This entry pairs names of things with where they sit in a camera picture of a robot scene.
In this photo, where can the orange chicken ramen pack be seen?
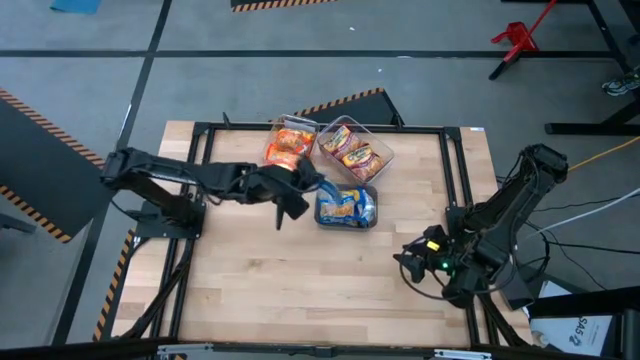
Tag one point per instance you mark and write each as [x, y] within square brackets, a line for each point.
[282, 157]
[295, 140]

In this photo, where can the white printed cardboard box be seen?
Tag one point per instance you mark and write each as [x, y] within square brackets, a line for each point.
[570, 325]

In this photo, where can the black metal stand frame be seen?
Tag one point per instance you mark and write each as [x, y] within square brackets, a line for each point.
[575, 128]

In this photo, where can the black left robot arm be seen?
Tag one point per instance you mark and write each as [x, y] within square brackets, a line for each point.
[175, 172]

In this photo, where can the black table frame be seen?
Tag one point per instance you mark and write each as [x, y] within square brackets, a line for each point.
[425, 129]

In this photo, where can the silver bracket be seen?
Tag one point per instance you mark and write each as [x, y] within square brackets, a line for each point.
[462, 355]
[185, 348]

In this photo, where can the blue floor mat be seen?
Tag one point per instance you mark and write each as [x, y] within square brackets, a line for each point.
[75, 5]

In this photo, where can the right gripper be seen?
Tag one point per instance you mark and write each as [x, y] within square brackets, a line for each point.
[435, 250]

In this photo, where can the orange snack packet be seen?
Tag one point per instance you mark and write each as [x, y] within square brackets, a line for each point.
[300, 122]

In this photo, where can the wide clear plastic bin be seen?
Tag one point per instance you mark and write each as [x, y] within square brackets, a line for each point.
[370, 131]

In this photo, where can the person's shoe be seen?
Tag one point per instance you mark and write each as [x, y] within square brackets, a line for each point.
[620, 85]

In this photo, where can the dark grey flat box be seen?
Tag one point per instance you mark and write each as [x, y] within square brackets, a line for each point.
[520, 295]

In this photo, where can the black hazard-striped floor mat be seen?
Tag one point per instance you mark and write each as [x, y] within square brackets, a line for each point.
[40, 165]
[280, 4]
[365, 110]

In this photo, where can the black metal beam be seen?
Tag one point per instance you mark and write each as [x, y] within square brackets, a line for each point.
[585, 302]

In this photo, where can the black rig crossbar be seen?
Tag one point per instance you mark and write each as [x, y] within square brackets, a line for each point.
[300, 350]

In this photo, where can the grey plastic bin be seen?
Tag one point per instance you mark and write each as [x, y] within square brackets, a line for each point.
[345, 228]

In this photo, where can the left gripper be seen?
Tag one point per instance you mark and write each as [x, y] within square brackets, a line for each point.
[280, 185]

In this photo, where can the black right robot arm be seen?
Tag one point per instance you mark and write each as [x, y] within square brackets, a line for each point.
[510, 210]

